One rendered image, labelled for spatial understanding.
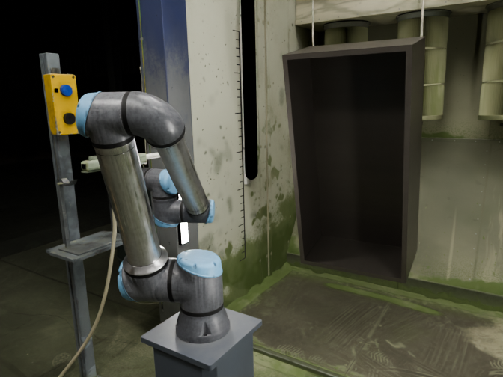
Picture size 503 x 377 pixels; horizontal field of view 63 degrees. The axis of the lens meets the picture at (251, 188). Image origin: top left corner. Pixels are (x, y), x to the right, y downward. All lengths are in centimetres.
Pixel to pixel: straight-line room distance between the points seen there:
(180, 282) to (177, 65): 124
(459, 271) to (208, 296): 211
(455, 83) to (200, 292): 263
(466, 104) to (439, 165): 49
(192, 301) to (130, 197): 41
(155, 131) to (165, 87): 110
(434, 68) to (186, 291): 235
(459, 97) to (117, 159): 277
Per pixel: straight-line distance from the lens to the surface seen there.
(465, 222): 323
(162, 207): 156
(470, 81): 346
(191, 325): 144
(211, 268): 136
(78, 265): 217
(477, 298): 313
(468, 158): 341
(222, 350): 141
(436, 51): 316
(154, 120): 108
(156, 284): 141
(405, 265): 229
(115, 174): 118
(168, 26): 223
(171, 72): 221
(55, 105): 195
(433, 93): 315
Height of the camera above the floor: 142
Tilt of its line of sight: 12 degrees down
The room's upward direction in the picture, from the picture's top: 1 degrees counter-clockwise
